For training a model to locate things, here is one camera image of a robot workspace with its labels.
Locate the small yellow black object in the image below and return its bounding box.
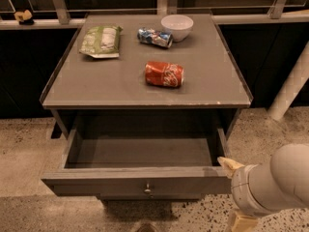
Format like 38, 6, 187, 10
14, 10, 34, 25

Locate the grey top drawer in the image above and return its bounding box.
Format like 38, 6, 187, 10
42, 129, 230, 200

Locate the crushed red cola can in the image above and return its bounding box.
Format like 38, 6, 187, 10
145, 61, 184, 88

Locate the grey wooden drawer cabinet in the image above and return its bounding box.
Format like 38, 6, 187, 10
41, 14, 252, 134

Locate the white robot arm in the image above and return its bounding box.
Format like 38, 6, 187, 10
219, 48, 309, 232

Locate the crushed blue soda can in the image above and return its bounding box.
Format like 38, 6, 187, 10
137, 28, 173, 48

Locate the metal window railing frame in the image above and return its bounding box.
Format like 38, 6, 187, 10
0, 0, 309, 30

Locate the white ceramic bowl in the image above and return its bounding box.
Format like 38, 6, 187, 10
161, 14, 194, 43

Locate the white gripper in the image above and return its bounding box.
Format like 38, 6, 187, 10
217, 157, 274, 232

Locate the green snack bag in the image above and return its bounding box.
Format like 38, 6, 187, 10
79, 25, 122, 59

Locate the metal drawer knob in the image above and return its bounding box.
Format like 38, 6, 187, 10
144, 184, 153, 196

